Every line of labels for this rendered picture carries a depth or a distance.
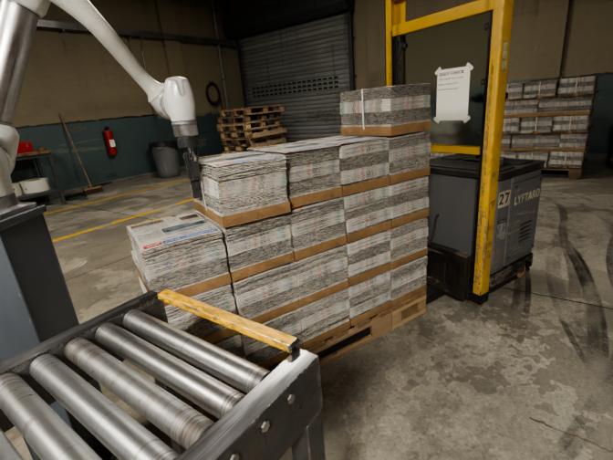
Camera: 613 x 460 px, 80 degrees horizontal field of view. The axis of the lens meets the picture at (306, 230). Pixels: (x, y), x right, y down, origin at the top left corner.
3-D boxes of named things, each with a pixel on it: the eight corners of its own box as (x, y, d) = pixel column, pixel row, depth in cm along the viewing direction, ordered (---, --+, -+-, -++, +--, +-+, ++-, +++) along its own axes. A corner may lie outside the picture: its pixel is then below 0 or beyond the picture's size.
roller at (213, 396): (94, 321, 83) (90, 343, 83) (236, 404, 56) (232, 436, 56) (115, 319, 87) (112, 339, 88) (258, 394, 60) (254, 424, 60)
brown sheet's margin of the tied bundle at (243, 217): (209, 219, 146) (207, 208, 145) (273, 203, 160) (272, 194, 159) (223, 228, 133) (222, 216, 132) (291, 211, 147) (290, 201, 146)
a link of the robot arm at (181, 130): (192, 120, 143) (194, 136, 145) (168, 122, 138) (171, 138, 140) (199, 120, 135) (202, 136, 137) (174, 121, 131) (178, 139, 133)
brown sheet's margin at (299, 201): (249, 195, 181) (248, 186, 180) (298, 184, 195) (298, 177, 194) (286, 209, 150) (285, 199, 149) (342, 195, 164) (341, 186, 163)
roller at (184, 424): (65, 335, 79) (57, 358, 78) (206, 432, 52) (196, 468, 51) (88, 335, 83) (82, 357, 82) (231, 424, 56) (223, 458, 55)
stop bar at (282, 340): (169, 294, 95) (167, 287, 95) (301, 345, 70) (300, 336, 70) (158, 299, 93) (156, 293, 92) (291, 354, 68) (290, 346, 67)
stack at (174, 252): (164, 385, 178) (123, 224, 151) (348, 303, 236) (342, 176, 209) (187, 440, 147) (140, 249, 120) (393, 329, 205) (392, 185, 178)
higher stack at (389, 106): (348, 304, 236) (337, 91, 194) (381, 288, 251) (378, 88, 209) (391, 330, 205) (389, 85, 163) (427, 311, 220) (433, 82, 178)
